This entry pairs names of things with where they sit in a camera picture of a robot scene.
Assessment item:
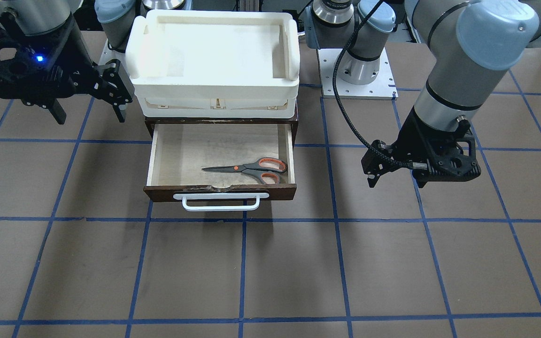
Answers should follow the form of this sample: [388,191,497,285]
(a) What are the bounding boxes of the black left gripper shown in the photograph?
[367,108,481,189]

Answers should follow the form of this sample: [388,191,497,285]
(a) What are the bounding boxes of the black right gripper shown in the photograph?
[0,14,127,125]

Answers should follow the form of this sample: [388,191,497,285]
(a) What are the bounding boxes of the dark wooden drawer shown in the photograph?
[144,123,297,202]

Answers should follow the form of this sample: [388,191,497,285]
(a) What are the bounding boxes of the grey orange scissors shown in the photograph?
[201,157,288,184]

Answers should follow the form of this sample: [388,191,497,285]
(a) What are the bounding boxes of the white drawer handle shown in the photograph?
[172,192,269,212]

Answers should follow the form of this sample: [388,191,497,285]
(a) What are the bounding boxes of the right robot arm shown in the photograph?
[0,0,134,124]

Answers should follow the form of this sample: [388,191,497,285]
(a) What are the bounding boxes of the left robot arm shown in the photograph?
[303,0,541,188]

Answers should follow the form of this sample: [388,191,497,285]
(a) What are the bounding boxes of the dark wooden drawer cabinet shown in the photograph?
[144,109,299,140]

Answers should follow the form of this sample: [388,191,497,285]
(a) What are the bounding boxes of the white foam tray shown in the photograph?
[126,9,300,119]

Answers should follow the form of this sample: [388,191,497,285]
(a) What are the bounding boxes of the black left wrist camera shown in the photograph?
[361,140,401,180]

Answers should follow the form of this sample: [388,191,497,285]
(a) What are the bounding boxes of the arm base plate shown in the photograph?
[317,49,399,99]
[97,40,126,65]

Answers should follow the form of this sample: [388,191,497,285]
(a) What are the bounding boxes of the black braided cable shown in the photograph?
[332,0,428,170]

